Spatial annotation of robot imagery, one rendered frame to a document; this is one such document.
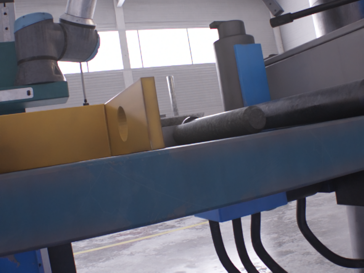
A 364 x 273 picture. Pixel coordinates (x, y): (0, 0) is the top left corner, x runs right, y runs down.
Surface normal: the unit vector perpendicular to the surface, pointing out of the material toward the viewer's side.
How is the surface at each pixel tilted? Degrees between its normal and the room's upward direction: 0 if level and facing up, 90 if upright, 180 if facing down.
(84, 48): 120
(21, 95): 90
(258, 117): 90
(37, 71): 70
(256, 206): 90
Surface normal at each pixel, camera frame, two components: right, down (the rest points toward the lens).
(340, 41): -0.90, 0.12
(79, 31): 0.43, 0.36
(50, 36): 0.80, -0.12
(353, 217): -0.97, 0.15
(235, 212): 0.40, -0.11
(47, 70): 0.52, -0.47
